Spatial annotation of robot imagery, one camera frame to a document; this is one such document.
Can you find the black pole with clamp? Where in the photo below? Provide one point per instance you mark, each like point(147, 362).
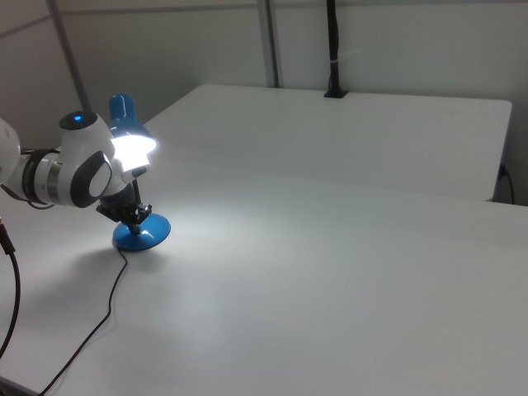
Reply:
point(334, 49)

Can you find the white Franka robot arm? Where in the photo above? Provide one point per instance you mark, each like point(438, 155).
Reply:
point(78, 165)

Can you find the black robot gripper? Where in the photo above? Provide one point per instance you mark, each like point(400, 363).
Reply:
point(121, 204)

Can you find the blue gooseneck desk lamp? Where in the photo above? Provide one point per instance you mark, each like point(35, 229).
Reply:
point(146, 235)

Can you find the upright grey metal post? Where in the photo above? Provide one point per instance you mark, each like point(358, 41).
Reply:
point(270, 41)

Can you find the slanted grey metal post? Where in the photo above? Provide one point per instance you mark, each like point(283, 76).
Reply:
point(70, 57)

